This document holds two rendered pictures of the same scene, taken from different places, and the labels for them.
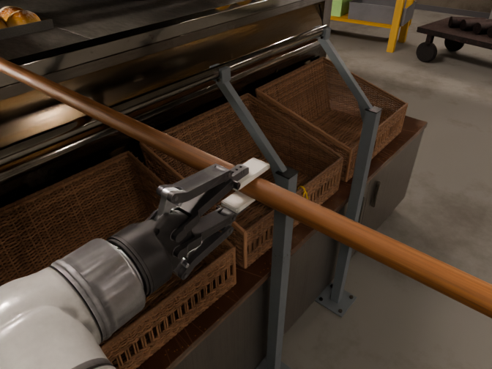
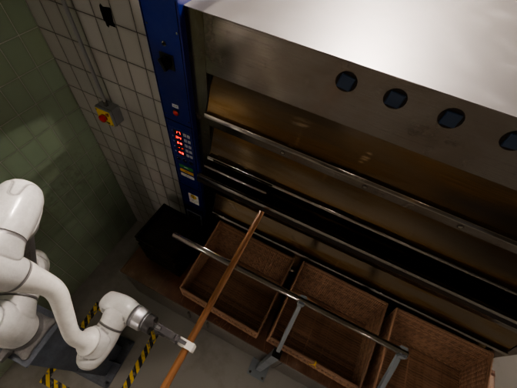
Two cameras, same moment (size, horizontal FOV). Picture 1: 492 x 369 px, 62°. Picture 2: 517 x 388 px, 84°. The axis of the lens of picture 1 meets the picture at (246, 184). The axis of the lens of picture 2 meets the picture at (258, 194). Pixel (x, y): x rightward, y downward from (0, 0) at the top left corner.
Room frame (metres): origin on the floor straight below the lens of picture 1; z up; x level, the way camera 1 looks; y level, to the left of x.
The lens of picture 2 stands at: (0.57, -0.20, 2.53)
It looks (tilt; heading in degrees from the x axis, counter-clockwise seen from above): 55 degrees down; 68
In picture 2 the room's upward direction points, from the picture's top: 9 degrees clockwise
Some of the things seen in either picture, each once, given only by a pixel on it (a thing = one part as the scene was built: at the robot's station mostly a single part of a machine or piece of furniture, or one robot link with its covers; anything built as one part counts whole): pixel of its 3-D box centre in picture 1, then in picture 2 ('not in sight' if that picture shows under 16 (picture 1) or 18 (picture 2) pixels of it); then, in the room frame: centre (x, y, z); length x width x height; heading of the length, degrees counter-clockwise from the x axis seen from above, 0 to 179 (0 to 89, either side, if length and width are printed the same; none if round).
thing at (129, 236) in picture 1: (157, 247); (155, 326); (0.33, 0.10, 1.20); 0.09 x 0.07 x 0.08; 141
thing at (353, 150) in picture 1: (332, 112); (426, 374); (1.68, -0.39, 0.72); 0.56 x 0.49 x 0.28; 140
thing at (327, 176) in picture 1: (246, 168); (326, 322); (1.22, 0.00, 0.72); 0.56 x 0.49 x 0.28; 139
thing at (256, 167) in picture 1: (245, 173); (186, 344); (0.45, 0.00, 1.21); 0.07 x 0.03 x 0.01; 141
